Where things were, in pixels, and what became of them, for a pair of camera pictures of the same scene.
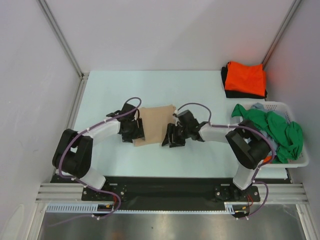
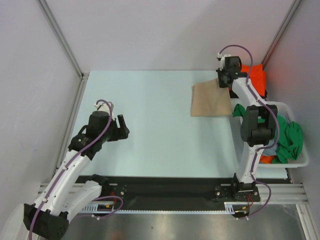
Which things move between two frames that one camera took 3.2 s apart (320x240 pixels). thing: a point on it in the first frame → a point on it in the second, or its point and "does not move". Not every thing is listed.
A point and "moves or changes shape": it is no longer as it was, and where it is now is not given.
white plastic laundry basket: [302, 158] moves or changes shape
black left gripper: [138, 133] → [120, 133]
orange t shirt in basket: [267, 158] does not move
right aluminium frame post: [296, 4] does not move
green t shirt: [287, 137] does not move
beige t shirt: [155, 121] → [208, 99]
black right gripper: [173, 135] → [222, 78]
